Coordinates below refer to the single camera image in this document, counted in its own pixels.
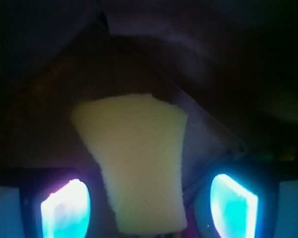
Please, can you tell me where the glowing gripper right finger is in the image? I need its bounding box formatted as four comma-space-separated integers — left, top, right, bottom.
195, 163, 278, 238

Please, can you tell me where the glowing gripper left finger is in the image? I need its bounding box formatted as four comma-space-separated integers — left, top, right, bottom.
20, 168, 91, 238

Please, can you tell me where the yellow-green sponge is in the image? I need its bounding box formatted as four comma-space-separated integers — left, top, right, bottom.
71, 94, 187, 236

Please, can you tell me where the brown paper bag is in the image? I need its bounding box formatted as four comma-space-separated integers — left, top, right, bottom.
0, 0, 298, 184

